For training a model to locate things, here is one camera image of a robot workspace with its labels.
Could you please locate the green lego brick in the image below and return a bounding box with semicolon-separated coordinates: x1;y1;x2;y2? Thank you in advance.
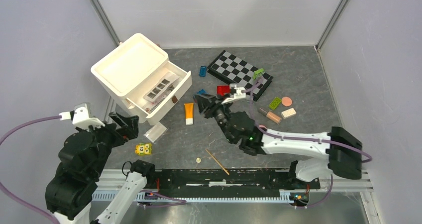
268;97;281;110

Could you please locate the white drawer organizer box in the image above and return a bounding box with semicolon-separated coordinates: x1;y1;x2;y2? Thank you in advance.
91;33;192;125

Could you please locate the orange white cream tube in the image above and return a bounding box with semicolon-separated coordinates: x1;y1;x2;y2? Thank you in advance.
184;103;194;125

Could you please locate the black grey checkerboard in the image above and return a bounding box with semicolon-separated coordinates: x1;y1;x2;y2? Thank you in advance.
207;50;273;101

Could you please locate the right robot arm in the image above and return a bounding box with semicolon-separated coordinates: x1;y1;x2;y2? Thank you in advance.
193;94;363;188

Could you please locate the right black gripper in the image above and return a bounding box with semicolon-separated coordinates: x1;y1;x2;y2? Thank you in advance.
194;93;235;144

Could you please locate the red lego arch piece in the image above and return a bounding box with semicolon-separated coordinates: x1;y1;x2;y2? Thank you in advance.
216;85;230;96

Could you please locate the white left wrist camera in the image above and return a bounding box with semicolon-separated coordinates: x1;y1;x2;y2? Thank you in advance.
59;103;105;130

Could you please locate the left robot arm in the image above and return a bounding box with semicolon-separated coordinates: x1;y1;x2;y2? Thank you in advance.
45;111;139;224

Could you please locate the wooden stick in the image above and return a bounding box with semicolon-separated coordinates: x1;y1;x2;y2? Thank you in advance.
205;149;230;176

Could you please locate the green lego plate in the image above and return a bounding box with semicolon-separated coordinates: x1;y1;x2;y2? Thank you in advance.
252;68;265;80

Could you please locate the concealer tube grey cap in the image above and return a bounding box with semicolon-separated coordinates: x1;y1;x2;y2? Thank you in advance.
258;108;282;124

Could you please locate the blue red lego stack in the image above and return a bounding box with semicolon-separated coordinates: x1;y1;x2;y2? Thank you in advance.
197;89;207;94

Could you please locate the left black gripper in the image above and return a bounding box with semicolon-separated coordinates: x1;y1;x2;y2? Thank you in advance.
77;109;139;176

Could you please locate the yellow owl number block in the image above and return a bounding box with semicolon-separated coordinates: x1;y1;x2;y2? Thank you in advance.
135;143;152;156

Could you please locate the small pink round puff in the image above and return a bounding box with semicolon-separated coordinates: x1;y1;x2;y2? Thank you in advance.
281;97;293;107

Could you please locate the clear false eyelash case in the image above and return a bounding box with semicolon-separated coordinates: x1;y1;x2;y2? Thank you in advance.
143;94;168;113

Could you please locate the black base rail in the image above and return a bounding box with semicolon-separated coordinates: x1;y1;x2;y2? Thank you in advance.
145;168;320;198

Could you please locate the cream lego brick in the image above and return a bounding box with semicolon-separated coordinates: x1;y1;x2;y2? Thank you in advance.
281;108;297;119

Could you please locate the small blue lego brick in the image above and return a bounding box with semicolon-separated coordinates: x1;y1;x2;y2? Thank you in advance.
199;66;207;77

